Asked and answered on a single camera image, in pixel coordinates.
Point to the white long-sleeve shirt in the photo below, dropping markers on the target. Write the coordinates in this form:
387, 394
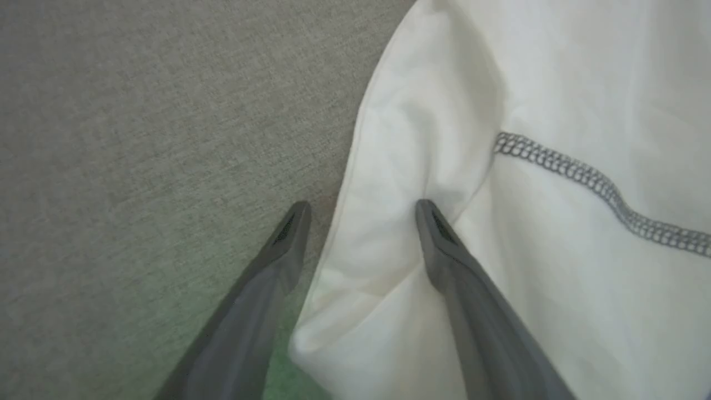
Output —
555, 83

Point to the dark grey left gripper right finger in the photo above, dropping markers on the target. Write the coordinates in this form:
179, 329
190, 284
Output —
483, 333

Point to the grey fabric sofa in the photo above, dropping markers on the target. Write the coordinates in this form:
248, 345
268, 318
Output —
111, 139

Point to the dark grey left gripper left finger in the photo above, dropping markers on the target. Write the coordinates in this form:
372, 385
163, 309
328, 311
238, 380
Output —
244, 333

